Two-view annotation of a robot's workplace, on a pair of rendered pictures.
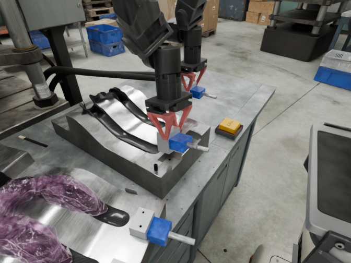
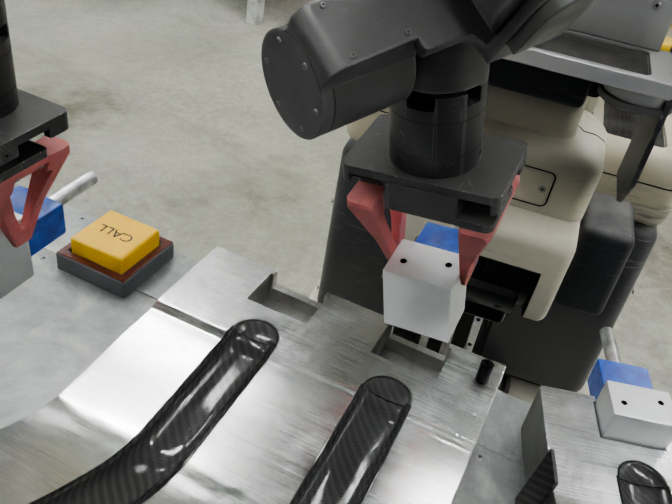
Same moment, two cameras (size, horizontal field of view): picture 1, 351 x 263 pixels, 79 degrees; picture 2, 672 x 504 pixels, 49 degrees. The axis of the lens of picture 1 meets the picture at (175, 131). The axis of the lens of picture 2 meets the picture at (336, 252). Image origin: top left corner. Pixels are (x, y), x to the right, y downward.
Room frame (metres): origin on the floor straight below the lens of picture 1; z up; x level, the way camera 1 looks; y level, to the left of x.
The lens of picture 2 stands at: (0.60, 0.39, 1.27)
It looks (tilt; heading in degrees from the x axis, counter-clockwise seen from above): 36 degrees down; 254
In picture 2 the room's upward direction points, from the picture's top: 10 degrees clockwise
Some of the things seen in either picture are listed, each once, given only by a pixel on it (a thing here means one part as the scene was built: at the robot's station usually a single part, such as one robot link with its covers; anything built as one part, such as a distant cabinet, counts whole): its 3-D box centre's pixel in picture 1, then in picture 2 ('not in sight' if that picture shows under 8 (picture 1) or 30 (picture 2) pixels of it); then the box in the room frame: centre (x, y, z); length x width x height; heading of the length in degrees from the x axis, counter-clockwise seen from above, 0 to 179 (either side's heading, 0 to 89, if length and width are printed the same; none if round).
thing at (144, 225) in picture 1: (164, 232); (618, 382); (0.23, 0.02, 0.86); 0.13 x 0.05 x 0.05; 72
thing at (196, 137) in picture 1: (190, 141); (287, 312); (0.50, -0.05, 0.87); 0.05 x 0.05 x 0.04; 55
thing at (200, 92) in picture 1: (200, 93); (33, 214); (0.70, -0.09, 0.94); 0.13 x 0.05 x 0.05; 55
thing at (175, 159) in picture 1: (170, 162); (408, 365); (0.41, 0.01, 0.87); 0.05 x 0.05 x 0.04; 55
